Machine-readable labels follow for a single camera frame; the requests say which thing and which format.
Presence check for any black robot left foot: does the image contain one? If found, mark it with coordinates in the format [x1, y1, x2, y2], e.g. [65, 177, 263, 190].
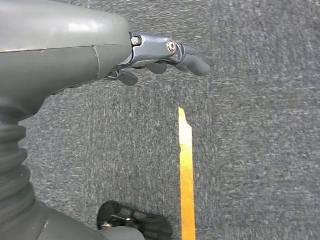
[97, 200, 174, 240]

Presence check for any yellow floor tape marking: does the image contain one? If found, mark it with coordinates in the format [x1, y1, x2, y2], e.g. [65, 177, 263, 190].
[178, 106, 197, 240]

